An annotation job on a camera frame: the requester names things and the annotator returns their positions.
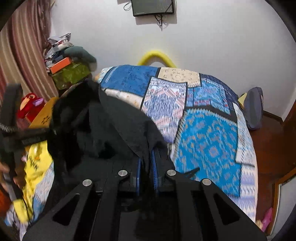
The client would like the wooden door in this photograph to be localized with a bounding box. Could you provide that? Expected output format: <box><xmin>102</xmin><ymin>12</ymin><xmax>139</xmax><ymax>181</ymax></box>
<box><xmin>273</xmin><ymin>93</ymin><xmax>296</xmax><ymax>186</ymax></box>

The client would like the red plush toy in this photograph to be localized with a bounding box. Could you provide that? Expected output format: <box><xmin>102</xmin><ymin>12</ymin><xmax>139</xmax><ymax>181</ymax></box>
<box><xmin>17</xmin><ymin>93</ymin><xmax>44</xmax><ymax>122</ymax></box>

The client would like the yellow foam ring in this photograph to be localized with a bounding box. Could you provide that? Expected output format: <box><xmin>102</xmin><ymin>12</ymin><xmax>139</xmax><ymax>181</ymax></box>
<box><xmin>137</xmin><ymin>50</ymin><xmax>177</xmax><ymax>69</ymax></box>

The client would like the striped brown curtain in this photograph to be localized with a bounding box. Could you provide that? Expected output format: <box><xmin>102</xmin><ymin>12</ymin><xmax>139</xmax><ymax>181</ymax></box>
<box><xmin>0</xmin><ymin>0</ymin><xmax>59</xmax><ymax>121</ymax></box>

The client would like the pile of papers and bags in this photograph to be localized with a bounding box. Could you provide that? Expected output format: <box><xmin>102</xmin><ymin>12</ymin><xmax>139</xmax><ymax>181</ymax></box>
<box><xmin>44</xmin><ymin>34</ymin><xmax>72</xmax><ymax>70</ymax></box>

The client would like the orange box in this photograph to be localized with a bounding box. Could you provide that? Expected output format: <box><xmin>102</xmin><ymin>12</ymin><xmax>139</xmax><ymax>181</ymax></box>
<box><xmin>50</xmin><ymin>57</ymin><xmax>73</xmax><ymax>75</ymax></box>

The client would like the yellow garment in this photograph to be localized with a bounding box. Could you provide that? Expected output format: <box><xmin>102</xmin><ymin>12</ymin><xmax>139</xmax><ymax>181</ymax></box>
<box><xmin>13</xmin><ymin>141</ymin><xmax>55</xmax><ymax>223</ymax></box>

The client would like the grey backpack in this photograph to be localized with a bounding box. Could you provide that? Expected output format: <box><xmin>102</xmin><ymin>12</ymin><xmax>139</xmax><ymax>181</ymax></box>
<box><xmin>243</xmin><ymin>87</ymin><xmax>264</xmax><ymax>130</ymax></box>

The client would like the blue patchwork bedspread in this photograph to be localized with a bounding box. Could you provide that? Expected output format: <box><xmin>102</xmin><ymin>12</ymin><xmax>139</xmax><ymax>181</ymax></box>
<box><xmin>5</xmin><ymin>65</ymin><xmax>258</xmax><ymax>232</ymax></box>

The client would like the pink slipper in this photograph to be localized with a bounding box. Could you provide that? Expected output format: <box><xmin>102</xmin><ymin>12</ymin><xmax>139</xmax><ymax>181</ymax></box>
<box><xmin>261</xmin><ymin>207</ymin><xmax>273</xmax><ymax>232</ymax></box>

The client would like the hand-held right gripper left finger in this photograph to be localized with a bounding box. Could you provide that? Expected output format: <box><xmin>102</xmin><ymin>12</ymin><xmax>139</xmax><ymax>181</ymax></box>
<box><xmin>22</xmin><ymin>160</ymin><xmax>142</xmax><ymax>241</ymax></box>

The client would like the small black wall monitor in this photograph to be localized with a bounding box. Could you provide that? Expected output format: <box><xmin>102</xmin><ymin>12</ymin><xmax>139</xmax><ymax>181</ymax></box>
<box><xmin>131</xmin><ymin>0</ymin><xmax>175</xmax><ymax>17</ymax></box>

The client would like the black hanging cable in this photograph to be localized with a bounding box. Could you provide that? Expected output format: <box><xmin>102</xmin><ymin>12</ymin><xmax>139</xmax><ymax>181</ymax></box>
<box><xmin>156</xmin><ymin>14</ymin><xmax>168</xmax><ymax>30</ymax></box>

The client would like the white wardrobe door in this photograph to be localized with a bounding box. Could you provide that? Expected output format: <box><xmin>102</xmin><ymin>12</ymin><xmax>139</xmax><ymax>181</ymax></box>
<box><xmin>274</xmin><ymin>178</ymin><xmax>296</xmax><ymax>237</ymax></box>

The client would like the black zip hoodie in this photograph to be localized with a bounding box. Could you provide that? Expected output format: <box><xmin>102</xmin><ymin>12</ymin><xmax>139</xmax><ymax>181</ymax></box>
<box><xmin>47</xmin><ymin>79</ymin><xmax>200</xmax><ymax>241</ymax></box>

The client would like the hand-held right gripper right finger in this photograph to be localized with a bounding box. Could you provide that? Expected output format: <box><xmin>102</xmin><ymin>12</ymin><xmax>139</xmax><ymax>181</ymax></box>
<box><xmin>150</xmin><ymin>149</ymin><xmax>267</xmax><ymax>241</ymax></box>

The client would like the green patterned box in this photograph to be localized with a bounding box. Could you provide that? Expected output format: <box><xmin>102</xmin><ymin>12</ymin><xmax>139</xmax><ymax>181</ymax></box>
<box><xmin>52</xmin><ymin>64</ymin><xmax>92</xmax><ymax>90</ymax></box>

